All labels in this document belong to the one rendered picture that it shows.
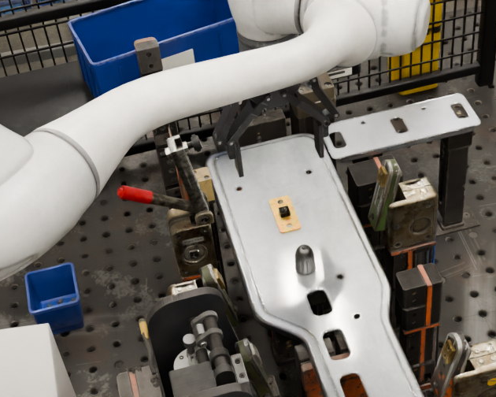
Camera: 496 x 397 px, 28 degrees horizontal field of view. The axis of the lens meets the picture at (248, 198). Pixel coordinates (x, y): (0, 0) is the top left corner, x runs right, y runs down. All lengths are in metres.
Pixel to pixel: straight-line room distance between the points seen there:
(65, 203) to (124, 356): 0.95
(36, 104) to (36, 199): 1.01
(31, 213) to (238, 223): 0.76
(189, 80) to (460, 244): 1.03
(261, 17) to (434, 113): 0.61
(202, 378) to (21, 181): 0.44
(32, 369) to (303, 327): 0.43
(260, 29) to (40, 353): 0.62
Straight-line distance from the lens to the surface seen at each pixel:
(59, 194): 1.01
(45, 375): 1.62
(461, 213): 2.07
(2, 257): 0.98
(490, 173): 2.22
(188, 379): 1.31
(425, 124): 1.87
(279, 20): 1.36
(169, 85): 1.15
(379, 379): 1.48
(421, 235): 1.73
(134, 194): 1.59
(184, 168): 1.56
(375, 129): 1.86
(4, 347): 1.63
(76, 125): 1.07
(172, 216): 1.66
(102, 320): 2.00
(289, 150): 1.82
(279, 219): 1.70
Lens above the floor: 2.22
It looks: 44 degrees down
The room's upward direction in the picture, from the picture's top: 7 degrees counter-clockwise
